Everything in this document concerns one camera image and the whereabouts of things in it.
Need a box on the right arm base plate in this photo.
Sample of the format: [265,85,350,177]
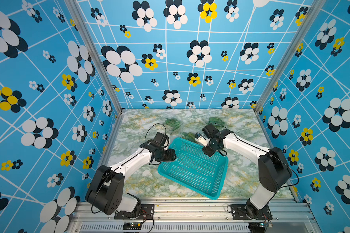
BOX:
[227,204,273,221]

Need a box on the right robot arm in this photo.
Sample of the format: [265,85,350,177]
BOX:
[195,124,293,219]

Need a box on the frame post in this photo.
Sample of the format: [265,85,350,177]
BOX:
[65,0,123,115]
[254,0,326,116]

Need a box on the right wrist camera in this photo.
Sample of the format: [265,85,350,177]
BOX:
[195,133,210,147]

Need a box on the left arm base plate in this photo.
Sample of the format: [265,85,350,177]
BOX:
[114,204,155,220]

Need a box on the teal plastic basket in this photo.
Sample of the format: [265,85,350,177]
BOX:
[157,138,228,200]

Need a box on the right circuit board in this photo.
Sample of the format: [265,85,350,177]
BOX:
[249,222,272,233]

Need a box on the left frame post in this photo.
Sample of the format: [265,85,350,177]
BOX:
[65,0,123,115]

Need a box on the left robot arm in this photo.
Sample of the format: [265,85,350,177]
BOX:
[85,132,177,218]

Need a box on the left circuit board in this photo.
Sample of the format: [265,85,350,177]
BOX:
[123,222,143,231]

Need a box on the aluminium front rail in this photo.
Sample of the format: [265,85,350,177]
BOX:
[67,198,321,233]

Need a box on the right frame post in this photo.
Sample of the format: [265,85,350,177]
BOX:
[254,0,326,116]

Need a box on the circuit board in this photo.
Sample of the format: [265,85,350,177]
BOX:
[123,222,143,231]
[249,222,272,233]

